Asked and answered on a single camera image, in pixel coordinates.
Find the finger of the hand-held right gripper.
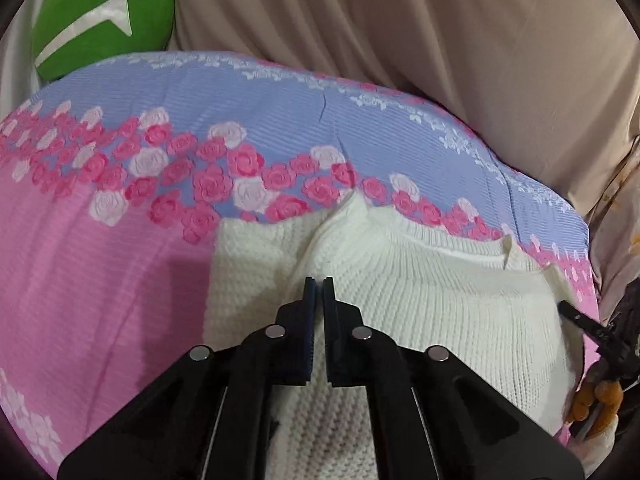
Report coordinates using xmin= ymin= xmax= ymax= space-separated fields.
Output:
xmin=557 ymin=301 xmax=608 ymax=342

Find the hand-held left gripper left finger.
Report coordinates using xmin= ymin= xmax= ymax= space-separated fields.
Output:
xmin=57 ymin=276 xmax=321 ymax=480

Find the white curtain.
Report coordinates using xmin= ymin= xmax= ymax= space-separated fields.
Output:
xmin=0 ymin=0 xmax=56 ymax=121

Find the white red navy knit sweater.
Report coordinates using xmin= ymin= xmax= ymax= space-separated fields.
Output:
xmin=202 ymin=195 xmax=586 ymax=480

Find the beige draped cloth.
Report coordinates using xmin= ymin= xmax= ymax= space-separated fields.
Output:
xmin=167 ymin=0 xmax=640 ymax=216

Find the pink floral bedsheet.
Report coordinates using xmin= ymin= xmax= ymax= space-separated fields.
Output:
xmin=0 ymin=50 xmax=601 ymax=480

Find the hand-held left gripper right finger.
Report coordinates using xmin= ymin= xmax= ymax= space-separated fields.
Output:
xmin=322 ymin=276 xmax=585 ymax=480

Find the person's right hand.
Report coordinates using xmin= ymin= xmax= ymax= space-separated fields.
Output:
xmin=567 ymin=379 xmax=624 ymax=442

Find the green plush pillow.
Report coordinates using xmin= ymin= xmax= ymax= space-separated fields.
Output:
xmin=32 ymin=0 xmax=175 ymax=81

